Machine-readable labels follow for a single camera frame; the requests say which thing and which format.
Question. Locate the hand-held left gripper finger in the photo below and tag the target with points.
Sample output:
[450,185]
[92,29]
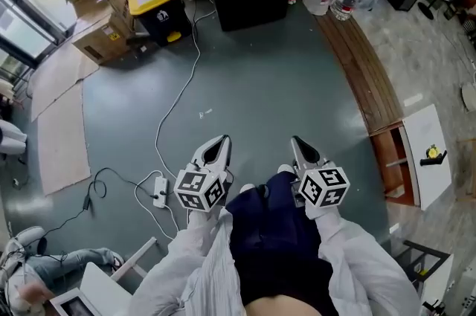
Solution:
[228,158]
[201,154]

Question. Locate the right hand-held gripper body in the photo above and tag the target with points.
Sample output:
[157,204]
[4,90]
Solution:
[323,188]

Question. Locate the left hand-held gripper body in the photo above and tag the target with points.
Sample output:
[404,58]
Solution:
[201,188]

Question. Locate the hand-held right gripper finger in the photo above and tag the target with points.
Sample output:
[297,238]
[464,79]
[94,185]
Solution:
[309,155]
[296,158]

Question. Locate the person's left forearm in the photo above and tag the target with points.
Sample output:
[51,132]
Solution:
[186,251]

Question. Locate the person's right forearm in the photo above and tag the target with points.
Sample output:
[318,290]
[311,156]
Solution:
[357,255]

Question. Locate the white ribbed fabric garment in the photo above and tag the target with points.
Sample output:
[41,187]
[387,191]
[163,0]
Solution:
[215,270]

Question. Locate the person's right white shoe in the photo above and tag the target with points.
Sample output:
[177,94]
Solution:
[285,169]

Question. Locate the person's white shoe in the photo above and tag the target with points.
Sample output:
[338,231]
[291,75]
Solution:
[247,189]
[285,169]

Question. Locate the person's left white shoe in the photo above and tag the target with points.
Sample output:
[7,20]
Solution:
[247,189]

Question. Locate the white power strip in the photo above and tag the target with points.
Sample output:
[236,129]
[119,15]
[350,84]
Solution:
[160,192]

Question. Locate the person's dark blue trousers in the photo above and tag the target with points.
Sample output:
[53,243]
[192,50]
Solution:
[275,225]

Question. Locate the wooden cabinet with white top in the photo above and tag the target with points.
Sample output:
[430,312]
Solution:
[420,158]

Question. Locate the person's black top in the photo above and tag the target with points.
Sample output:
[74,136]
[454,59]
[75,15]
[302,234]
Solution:
[282,281]

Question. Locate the yellow and black tape measure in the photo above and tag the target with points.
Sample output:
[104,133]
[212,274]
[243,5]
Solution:
[433,154]

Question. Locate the flat cardboard sheet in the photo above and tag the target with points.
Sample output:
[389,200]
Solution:
[59,76]
[63,143]

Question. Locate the black bin with yellow lid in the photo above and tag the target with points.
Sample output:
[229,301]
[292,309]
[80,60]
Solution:
[160,9]

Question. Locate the cardboard box with warning label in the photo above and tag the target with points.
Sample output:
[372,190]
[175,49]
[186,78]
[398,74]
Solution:
[100,39]

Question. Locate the clear plastic water bottle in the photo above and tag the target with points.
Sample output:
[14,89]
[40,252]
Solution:
[344,2]

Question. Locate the white round basin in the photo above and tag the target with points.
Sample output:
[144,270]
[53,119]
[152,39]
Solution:
[469,97]

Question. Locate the white framed tablet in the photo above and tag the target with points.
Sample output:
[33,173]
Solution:
[74,305]

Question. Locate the white chair frame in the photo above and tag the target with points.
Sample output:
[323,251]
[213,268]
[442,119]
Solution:
[126,266]

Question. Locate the black metal frame stand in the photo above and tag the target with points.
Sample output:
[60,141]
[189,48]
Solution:
[424,262]

